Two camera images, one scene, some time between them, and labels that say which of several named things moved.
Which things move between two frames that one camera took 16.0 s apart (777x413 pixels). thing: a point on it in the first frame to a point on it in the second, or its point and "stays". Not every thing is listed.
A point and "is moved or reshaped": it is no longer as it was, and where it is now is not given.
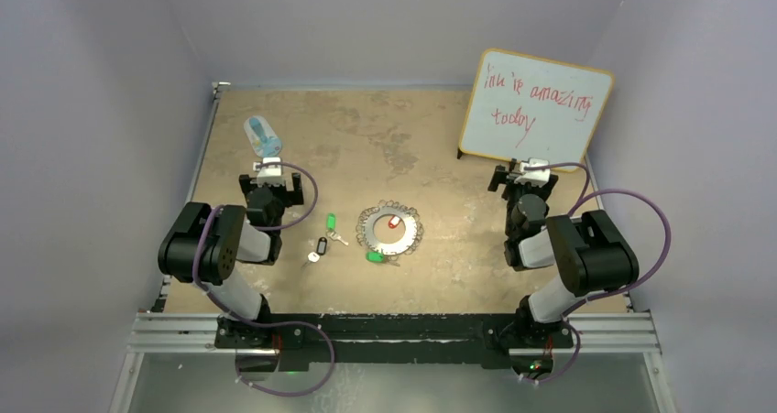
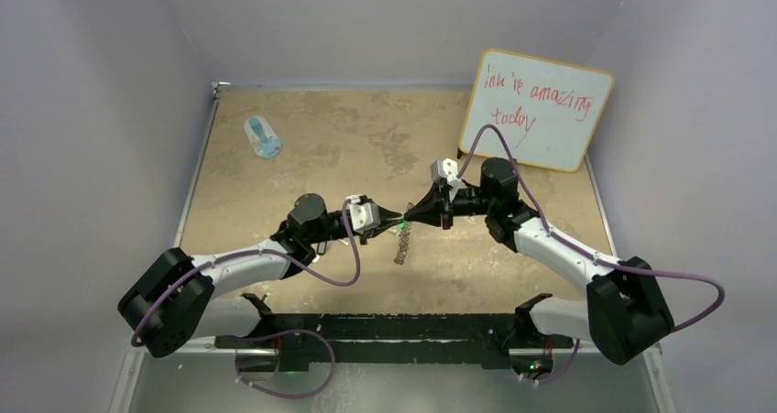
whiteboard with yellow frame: (525, 106) stays
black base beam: (400, 338) stays
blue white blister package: (263, 139) stays
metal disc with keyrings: (412, 234) is moved or reshaped
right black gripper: (504, 177) to (429, 211)
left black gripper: (290, 197) to (363, 234)
